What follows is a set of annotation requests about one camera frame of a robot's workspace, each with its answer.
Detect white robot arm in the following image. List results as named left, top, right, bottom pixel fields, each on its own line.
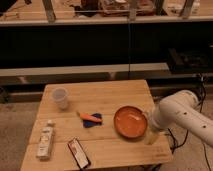
left=148, top=90, right=213, bottom=148

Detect orange round bowl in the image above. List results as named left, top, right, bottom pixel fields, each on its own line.
left=113, top=106, right=148, bottom=139

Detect orange carrot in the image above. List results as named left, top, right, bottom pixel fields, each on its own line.
left=77, top=112, right=102, bottom=123

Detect black red flat box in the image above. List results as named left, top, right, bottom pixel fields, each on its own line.
left=68, top=138, right=90, bottom=170

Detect clear plastic cup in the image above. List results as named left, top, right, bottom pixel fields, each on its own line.
left=51, top=87, right=69, bottom=110

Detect white glue bottle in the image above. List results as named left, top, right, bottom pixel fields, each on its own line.
left=36, top=120, right=54, bottom=160

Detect long metal shelf rail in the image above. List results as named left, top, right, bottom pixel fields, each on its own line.
left=0, top=63, right=169, bottom=85

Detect black cable on floor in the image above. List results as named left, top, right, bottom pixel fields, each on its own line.
left=166, top=74, right=213, bottom=171

